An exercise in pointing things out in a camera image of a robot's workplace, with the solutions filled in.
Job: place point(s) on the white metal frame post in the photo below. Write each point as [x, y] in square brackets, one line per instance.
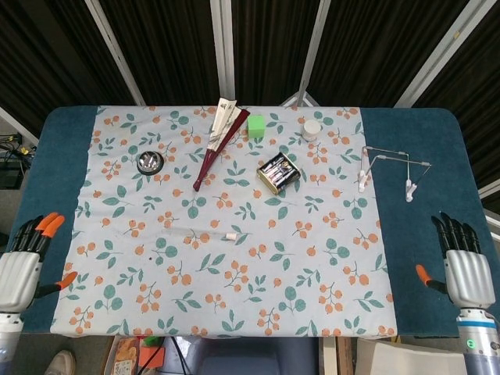
[315, 39]
[218, 39]
[115, 51]
[228, 58]
[439, 51]
[492, 191]
[15, 123]

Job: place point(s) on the clear glass test tube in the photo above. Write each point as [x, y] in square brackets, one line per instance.
[203, 234]

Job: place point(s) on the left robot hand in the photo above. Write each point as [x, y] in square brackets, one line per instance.
[17, 277]

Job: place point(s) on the dark pleated curtain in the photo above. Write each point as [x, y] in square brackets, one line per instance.
[164, 47]

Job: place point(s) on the white cardboard sheet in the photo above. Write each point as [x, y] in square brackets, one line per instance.
[390, 359]

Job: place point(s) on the dark red folding fan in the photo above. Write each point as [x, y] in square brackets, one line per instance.
[218, 144]

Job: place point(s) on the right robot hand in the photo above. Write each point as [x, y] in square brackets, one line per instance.
[468, 277]

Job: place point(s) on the floral orange berry tablecloth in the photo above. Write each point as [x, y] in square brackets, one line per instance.
[250, 273]

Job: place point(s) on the silver call bell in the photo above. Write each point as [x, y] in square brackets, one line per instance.
[149, 162]

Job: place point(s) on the wooden board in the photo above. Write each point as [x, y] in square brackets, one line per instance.
[330, 357]

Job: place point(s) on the grey robot torso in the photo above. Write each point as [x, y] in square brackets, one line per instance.
[250, 359]

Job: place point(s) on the white plastic clip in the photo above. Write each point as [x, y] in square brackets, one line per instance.
[363, 181]
[409, 191]

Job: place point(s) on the black gold tin can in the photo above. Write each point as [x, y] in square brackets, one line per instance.
[278, 172]

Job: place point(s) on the small green object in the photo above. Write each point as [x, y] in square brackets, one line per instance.
[151, 341]

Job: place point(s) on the orange box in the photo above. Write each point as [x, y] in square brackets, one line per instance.
[152, 356]

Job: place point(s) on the blue felt table cover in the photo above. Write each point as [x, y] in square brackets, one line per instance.
[414, 176]

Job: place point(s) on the small white stopper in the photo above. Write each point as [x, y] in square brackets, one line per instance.
[231, 236]

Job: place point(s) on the green cube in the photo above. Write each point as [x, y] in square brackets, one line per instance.
[256, 126]

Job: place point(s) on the printed orange carton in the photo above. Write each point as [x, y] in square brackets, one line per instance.
[126, 357]

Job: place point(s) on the black electronics box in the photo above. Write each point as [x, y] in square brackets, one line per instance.
[11, 176]

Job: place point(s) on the white sneaker shoe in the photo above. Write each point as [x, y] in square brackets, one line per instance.
[60, 363]

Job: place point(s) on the small white jar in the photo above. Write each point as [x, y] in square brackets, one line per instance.
[312, 129]

